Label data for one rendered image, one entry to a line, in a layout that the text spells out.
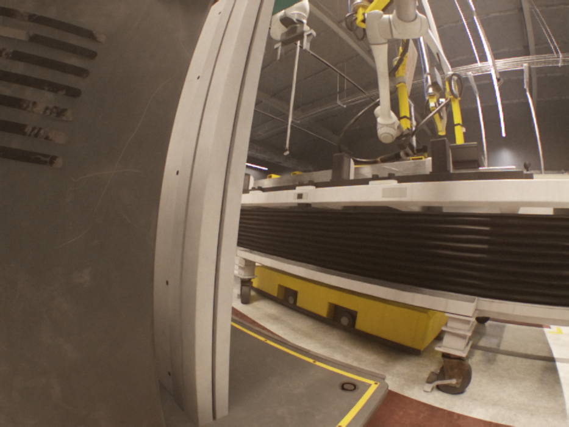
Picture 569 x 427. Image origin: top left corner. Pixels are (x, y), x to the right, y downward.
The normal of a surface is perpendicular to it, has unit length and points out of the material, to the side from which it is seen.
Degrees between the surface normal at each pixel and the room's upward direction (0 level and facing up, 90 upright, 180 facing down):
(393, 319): 90
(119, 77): 90
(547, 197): 90
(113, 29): 90
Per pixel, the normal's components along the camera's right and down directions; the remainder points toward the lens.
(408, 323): -0.77, -0.11
